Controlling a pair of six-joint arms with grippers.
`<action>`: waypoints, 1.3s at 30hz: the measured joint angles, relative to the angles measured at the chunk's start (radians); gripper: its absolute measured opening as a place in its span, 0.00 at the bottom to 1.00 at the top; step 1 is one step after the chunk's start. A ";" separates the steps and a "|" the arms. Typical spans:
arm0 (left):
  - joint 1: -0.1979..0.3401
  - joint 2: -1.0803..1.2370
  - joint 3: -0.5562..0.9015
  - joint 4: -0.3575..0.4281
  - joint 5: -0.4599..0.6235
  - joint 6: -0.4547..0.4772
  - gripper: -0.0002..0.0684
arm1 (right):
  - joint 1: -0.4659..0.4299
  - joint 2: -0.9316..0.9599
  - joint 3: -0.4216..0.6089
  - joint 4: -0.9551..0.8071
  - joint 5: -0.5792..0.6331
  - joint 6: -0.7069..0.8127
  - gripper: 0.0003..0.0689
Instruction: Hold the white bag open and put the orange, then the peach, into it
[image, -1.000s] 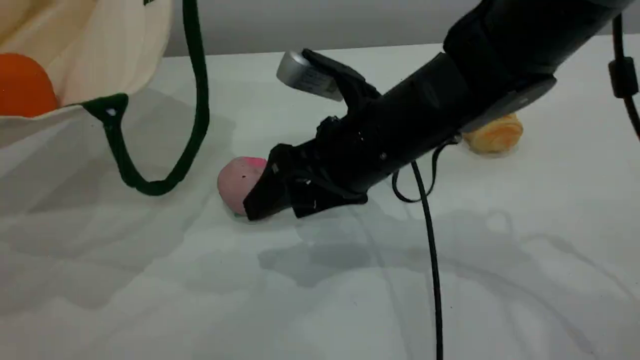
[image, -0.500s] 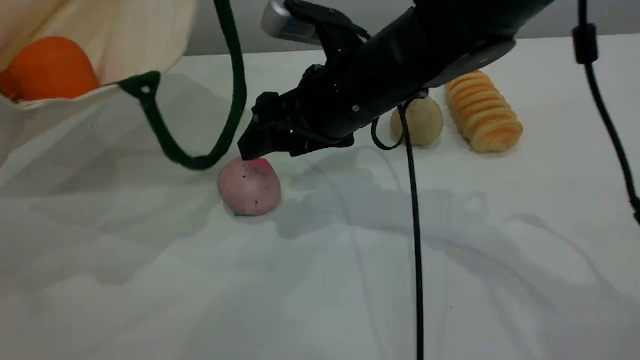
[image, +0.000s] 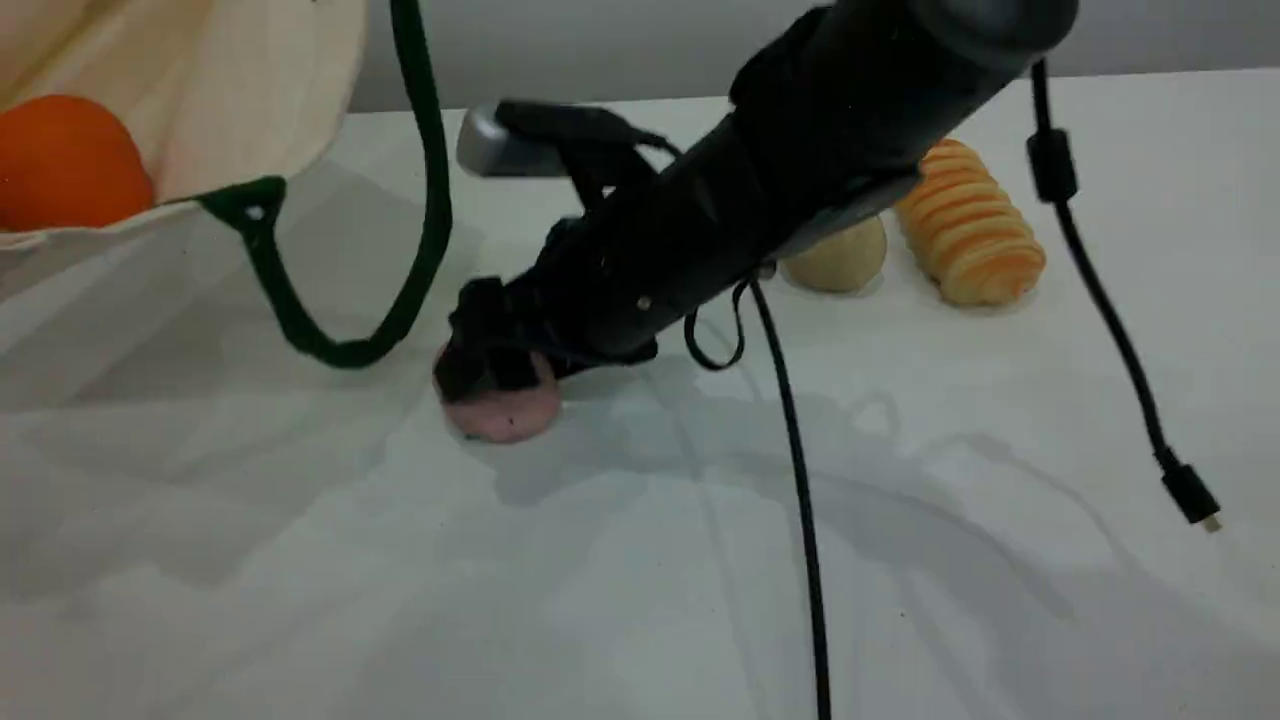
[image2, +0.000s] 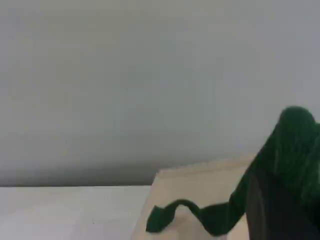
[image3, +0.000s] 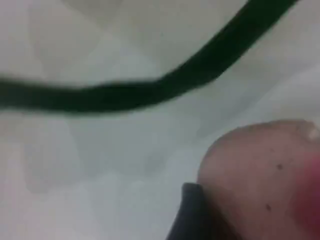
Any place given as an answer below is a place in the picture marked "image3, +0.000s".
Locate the pink toy peach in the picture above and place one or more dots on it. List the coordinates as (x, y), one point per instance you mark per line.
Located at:
(262, 180)

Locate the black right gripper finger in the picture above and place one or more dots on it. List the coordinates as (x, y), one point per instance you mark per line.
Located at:
(190, 215)

